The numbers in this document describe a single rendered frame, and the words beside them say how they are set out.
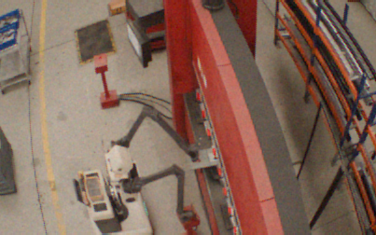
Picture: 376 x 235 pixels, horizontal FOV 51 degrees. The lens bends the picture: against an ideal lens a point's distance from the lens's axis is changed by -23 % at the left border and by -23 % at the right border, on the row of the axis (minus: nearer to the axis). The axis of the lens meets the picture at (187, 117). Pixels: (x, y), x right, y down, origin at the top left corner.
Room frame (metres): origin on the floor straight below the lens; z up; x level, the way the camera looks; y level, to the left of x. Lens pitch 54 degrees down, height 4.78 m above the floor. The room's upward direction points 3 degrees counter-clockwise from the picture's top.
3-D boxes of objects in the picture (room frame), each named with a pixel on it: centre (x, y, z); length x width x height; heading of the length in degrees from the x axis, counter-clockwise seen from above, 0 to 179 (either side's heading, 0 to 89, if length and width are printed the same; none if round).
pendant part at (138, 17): (3.49, 0.37, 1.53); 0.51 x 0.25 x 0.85; 24
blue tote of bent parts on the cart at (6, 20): (4.86, 2.79, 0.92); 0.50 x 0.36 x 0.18; 103
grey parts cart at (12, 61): (4.62, 2.74, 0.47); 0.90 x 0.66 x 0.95; 13
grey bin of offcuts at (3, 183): (2.68, 2.69, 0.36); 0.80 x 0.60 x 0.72; 13
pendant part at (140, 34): (3.41, 0.43, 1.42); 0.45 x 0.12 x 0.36; 24
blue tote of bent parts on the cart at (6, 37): (4.45, 2.72, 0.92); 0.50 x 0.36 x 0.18; 103
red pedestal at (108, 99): (3.79, 0.98, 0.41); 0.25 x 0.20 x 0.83; 99
